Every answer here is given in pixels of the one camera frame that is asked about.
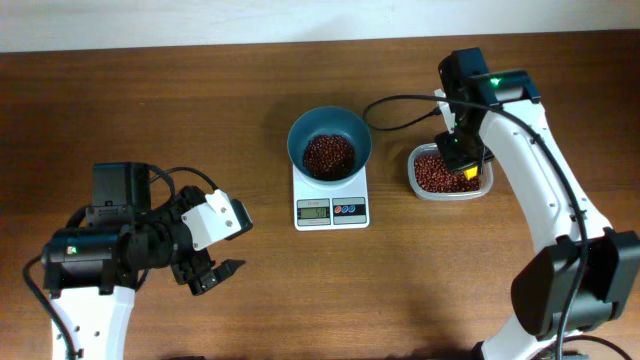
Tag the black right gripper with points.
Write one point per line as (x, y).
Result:
(454, 151)

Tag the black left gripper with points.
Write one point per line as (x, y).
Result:
(189, 270)

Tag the yellow plastic measuring scoop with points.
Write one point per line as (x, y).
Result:
(471, 173)

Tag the clear plastic food container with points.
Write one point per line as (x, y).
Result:
(425, 192)

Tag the white digital kitchen scale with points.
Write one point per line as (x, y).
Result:
(330, 205)

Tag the red adzuki beans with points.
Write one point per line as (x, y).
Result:
(332, 157)

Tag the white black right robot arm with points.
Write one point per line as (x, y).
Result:
(583, 270)

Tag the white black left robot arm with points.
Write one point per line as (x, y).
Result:
(137, 221)

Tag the blue plastic bowl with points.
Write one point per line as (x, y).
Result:
(329, 120)

